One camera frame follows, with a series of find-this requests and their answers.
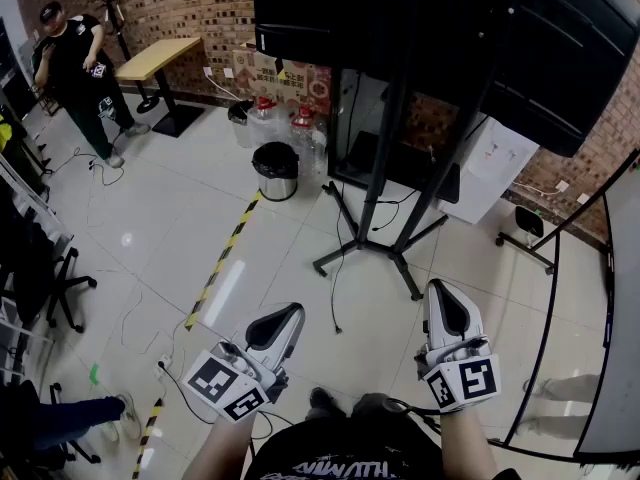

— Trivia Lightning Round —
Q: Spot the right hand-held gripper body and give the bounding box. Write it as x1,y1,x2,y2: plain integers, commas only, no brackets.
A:
413,336,502,414

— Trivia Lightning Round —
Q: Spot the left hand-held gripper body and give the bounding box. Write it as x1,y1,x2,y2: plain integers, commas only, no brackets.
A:
182,340,290,425

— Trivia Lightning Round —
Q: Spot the person's left forearm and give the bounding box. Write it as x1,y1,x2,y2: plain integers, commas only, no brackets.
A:
182,410,266,480

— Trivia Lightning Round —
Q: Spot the person's right forearm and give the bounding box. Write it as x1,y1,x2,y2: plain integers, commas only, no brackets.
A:
439,407,501,480

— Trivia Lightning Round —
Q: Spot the person's left leg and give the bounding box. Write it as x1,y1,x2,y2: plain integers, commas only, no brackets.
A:
307,386,347,422

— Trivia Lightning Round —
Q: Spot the person's leg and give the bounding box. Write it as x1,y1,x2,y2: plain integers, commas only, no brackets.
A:
351,392,407,419
307,386,347,422

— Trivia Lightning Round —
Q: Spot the yellow black striped floor tape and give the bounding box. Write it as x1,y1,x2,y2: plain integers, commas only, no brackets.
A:
183,190,264,333
130,397,165,480

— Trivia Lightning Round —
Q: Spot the person's right leg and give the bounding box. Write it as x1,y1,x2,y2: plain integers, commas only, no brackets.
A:
351,392,407,419

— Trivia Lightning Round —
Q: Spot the small black box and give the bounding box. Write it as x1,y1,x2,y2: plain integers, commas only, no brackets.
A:
514,206,545,240

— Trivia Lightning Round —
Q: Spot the person's black t-shirt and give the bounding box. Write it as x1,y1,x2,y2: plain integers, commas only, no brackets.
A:
244,414,521,480

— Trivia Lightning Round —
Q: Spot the steel trash bin black bag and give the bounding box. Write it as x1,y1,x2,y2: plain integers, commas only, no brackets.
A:
251,141,300,203

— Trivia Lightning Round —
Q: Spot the dark metal TV stand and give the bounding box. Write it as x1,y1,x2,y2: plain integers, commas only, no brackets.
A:
312,0,526,303

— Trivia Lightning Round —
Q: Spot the black chair base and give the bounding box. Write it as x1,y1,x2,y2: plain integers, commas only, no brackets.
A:
47,382,101,465

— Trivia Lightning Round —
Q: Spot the white water dispenser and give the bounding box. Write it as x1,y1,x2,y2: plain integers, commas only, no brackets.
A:
439,115,541,225

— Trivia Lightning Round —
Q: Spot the black stand shelf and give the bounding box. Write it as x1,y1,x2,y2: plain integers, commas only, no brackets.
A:
344,130,461,204

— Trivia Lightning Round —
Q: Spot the clear water jug red cap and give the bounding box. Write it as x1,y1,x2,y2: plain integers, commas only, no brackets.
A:
248,96,284,147
289,106,329,175

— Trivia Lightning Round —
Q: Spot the small bin with black bag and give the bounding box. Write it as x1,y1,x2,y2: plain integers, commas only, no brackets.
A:
227,99,256,149

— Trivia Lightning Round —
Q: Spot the black office chair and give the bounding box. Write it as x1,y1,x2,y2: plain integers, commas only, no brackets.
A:
0,202,99,334

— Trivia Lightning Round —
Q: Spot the black framed glass cabinet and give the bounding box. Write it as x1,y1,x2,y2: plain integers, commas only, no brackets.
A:
327,65,401,189

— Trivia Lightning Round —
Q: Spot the printed cardboard box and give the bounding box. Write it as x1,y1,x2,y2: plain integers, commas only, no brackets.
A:
232,42,332,115

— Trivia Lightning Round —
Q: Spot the white metal shelf rack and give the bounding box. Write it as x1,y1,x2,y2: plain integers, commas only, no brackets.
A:
0,155,76,254

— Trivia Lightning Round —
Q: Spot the wooden table black base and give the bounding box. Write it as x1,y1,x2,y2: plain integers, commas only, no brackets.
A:
114,36,206,139

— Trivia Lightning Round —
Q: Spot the thin black cable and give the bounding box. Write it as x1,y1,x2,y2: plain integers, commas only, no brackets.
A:
157,361,217,426

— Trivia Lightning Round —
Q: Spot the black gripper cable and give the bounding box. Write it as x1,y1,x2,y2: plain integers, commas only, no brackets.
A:
384,396,444,437

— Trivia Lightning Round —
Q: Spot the black cable with connector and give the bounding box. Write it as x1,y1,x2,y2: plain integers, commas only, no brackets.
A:
371,190,419,233

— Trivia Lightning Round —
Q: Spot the whiteboard with black frame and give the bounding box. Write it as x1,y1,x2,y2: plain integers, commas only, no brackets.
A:
502,147,640,467

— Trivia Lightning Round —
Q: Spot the black floor cable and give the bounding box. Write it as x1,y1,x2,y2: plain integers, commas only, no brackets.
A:
52,145,126,188

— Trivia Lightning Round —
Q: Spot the white wall cable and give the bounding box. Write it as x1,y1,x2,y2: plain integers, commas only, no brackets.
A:
205,73,247,103

